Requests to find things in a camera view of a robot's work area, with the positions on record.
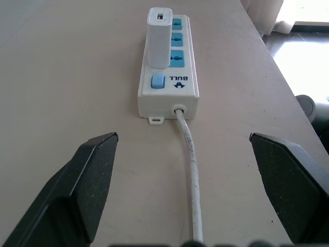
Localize white USB charger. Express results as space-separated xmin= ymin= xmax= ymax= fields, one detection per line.
xmin=145 ymin=7 xmax=175 ymax=69

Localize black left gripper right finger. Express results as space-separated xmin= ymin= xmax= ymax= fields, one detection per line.
xmin=248 ymin=132 xmax=329 ymax=247

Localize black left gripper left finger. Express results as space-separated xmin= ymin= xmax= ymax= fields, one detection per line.
xmin=0 ymin=132 xmax=119 ymax=247

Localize white power strip cable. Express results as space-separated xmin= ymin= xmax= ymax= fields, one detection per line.
xmin=175 ymin=108 xmax=204 ymax=243

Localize white curtain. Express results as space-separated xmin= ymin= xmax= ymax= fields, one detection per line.
xmin=240 ymin=0 xmax=300 ymax=36

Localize white power strip blue sockets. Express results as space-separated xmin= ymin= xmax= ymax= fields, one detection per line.
xmin=137 ymin=14 xmax=200 ymax=127

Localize grey round robot part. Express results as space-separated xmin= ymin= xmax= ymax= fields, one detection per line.
xmin=295 ymin=94 xmax=329 ymax=124

